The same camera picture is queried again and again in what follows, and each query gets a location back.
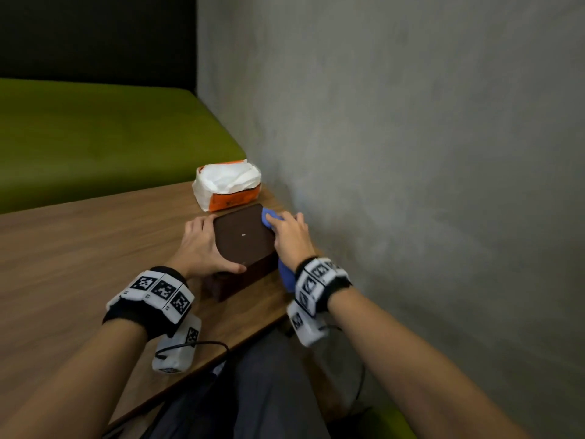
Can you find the person's left hand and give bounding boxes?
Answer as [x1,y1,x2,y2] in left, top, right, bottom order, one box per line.
[166,215,247,280]

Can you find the person's right hand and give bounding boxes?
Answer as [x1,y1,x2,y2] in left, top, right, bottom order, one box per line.
[266,212,318,270]

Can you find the dark brown wooden box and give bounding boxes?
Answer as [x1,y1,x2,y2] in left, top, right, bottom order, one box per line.
[203,204,280,302]

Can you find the blue cleaning cloth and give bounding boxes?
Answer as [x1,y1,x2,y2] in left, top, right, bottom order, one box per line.
[261,209,298,294]

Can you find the person's left forearm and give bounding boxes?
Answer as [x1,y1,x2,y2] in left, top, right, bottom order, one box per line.
[0,317,150,439]

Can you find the person's right forearm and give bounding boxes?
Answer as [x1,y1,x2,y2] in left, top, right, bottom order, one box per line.
[326,288,534,439]

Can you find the black marker wristband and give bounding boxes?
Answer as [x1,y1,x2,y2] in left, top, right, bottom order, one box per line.
[294,256,353,317]
[102,267,195,340]

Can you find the orange and white tissue pack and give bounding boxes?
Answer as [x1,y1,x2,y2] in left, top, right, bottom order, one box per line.
[191,159,262,213]

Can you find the person's grey trousers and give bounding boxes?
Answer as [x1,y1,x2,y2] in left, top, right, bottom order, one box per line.
[145,326,369,439]

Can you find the green bench seat cushion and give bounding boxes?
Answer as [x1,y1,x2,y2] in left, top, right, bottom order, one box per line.
[0,77,248,215]

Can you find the black bench backrest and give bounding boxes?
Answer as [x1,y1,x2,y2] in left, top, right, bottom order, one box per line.
[0,0,198,95]

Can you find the black cable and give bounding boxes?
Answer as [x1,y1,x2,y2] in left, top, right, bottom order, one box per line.
[155,339,229,363]

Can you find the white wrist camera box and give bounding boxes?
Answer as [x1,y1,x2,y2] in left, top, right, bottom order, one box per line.
[286,300,331,348]
[151,313,202,375]

